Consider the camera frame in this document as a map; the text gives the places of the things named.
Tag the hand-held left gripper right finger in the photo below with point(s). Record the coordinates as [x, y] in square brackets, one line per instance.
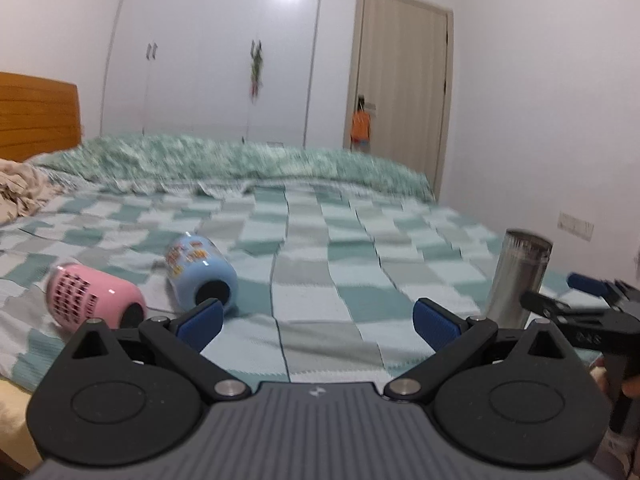
[435, 324]

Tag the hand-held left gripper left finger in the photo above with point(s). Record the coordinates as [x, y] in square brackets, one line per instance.
[202, 322]

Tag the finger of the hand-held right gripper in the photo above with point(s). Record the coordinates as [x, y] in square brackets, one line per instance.
[590, 284]
[547, 306]

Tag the blue printed cup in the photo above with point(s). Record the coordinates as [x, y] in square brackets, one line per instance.
[197, 272]

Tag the stainless steel cup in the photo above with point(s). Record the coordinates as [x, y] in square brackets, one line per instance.
[515, 280]

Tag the pink printed cup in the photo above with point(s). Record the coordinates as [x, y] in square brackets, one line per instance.
[92, 292]

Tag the person's right hand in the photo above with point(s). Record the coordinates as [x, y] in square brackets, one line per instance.
[631, 389]

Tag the green checkered bed sheet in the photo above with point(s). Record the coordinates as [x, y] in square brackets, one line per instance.
[320, 280]

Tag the green patterned duvet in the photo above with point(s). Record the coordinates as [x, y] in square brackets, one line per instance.
[225, 160]

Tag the orange hanging bag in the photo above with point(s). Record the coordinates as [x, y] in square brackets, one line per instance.
[360, 127]

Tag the yellow mattress edge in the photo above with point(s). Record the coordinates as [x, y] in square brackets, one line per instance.
[15, 420]

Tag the beige crumpled cloth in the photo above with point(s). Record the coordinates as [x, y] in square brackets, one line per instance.
[22, 187]

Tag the beige door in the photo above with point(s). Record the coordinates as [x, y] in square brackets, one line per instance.
[405, 70]

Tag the hanging ornament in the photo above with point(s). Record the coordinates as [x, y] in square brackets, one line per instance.
[256, 70]

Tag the wooden headboard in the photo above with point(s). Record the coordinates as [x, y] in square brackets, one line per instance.
[37, 115]

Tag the white wardrobe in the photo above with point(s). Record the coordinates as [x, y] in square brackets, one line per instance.
[200, 35]

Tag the wall socket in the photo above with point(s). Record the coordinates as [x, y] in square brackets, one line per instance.
[575, 224]

